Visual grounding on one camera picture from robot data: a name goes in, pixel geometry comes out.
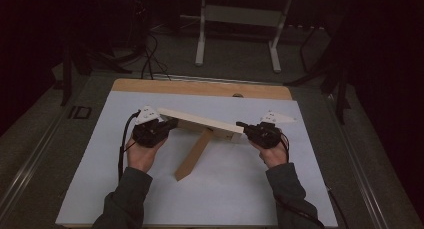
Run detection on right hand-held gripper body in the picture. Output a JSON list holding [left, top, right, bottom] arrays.
[[249, 110, 297, 150]]

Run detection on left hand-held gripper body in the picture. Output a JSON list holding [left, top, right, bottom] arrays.
[[132, 105, 168, 149]]

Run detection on person's left hand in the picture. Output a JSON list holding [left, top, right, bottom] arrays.
[[126, 137, 168, 174]]

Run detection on black metal stand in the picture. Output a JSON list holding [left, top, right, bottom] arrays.
[[283, 22, 354, 125], [59, 47, 94, 107]]

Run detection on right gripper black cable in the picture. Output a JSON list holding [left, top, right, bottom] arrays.
[[273, 131, 326, 229]]

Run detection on white table mat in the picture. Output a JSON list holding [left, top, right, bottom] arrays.
[[54, 90, 338, 228]]

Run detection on person's right hand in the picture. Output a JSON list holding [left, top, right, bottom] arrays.
[[249, 140, 290, 169]]

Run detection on metal floor rail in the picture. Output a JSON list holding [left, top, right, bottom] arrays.
[[0, 98, 78, 221], [323, 92, 392, 229]]

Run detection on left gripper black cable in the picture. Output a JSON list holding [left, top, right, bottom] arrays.
[[117, 110, 142, 182]]

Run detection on white metal stand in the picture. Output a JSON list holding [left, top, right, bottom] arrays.
[[194, 0, 294, 74]]

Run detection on black floor cables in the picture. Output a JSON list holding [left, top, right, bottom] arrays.
[[139, 31, 173, 82]]

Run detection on wooden picture frame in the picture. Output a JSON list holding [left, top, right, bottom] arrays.
[[156, 107, 245, 182]]

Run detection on dark equipment rack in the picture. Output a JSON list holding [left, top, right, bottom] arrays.
[[125, 0, 152, 54]]

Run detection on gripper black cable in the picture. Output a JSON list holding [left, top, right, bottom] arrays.
[[273, 131, 326, 229], [117, 110, 142, 182]]

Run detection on black rectangular floor plate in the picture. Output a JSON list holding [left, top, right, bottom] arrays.
[[67, 105, 93, 120]]

